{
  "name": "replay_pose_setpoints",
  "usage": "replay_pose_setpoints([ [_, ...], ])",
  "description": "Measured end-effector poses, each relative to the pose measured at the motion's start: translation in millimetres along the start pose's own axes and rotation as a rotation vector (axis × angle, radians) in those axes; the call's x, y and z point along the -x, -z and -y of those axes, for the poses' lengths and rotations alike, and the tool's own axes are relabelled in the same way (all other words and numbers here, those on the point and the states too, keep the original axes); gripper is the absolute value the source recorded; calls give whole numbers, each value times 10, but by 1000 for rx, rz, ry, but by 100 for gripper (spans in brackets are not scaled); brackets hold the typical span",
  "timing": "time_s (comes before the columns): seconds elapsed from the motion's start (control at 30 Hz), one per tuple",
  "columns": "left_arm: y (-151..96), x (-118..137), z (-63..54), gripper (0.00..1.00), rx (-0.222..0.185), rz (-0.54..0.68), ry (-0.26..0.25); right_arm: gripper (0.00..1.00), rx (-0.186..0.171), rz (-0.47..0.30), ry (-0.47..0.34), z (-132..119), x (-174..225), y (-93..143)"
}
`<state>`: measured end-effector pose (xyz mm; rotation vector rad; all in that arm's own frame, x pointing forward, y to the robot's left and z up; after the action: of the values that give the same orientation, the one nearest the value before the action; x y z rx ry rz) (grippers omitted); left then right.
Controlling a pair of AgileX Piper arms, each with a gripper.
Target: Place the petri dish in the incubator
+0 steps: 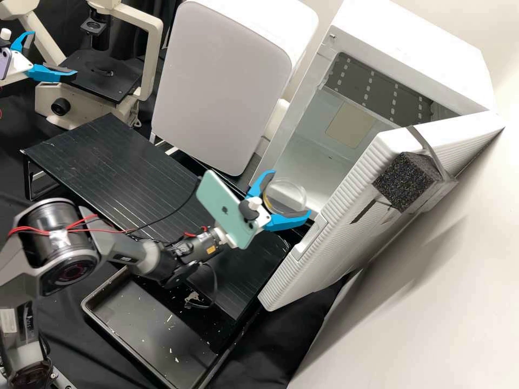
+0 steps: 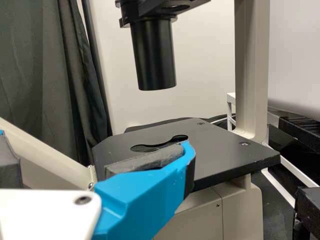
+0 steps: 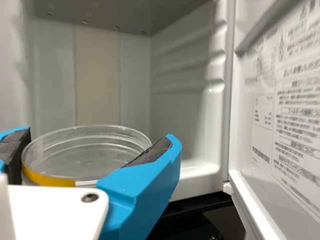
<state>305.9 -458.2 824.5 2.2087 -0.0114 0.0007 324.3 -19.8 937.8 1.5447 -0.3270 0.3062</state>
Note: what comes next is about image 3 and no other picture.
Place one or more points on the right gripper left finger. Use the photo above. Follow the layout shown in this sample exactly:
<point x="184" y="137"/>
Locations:
<point x="15" y="150"/>

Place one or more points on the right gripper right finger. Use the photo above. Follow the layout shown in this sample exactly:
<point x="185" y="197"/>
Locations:
<point x="142" y="190"/>

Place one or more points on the petri dish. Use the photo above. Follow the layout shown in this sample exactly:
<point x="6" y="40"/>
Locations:
<point x="82" y="150"/>

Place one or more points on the white incubator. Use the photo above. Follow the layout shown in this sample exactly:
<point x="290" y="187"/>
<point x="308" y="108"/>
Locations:
<point x="100" y="75"/>

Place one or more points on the incubator door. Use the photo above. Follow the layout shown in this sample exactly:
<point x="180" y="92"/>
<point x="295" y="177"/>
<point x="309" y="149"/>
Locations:
<point x="275" y="125"/>

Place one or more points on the black platform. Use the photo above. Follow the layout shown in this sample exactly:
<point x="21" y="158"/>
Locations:
<point x="190" y="203"/>

